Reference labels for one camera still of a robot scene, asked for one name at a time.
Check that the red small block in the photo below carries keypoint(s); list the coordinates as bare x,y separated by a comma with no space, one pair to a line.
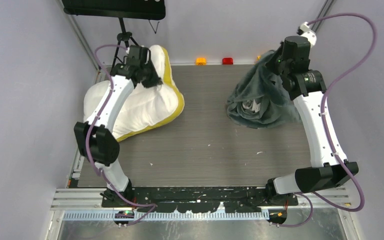
227,61

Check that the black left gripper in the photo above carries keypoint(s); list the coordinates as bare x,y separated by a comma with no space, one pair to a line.
156,80

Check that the orange small block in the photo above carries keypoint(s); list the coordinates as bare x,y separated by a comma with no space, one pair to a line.
200,61

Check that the black panel on tripod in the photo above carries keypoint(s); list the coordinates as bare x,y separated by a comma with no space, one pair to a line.
132,9

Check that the aluminium left side rail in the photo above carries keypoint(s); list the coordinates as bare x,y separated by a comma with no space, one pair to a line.
78,160

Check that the aluminium front rail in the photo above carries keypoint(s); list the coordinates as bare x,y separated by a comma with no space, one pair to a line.
83,204

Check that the grey plush pillowcase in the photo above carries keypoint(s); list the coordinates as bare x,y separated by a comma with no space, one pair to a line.
259,82

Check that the aluminium rail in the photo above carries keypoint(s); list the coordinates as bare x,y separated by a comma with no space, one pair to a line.
83,204
78,160

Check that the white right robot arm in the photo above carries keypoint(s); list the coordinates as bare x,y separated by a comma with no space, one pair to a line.
306,89

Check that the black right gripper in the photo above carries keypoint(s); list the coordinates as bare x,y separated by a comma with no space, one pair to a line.
270,64

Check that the black tripod stand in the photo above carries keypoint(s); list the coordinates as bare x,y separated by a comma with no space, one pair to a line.
124,37

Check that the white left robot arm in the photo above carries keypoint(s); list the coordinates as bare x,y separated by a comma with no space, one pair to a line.
94,136

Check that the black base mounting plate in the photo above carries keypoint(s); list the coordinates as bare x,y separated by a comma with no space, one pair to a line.
234,199

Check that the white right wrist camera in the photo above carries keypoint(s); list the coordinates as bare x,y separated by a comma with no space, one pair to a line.
305,31

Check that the white and yellow pillow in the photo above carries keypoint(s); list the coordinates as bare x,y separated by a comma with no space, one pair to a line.
149,108

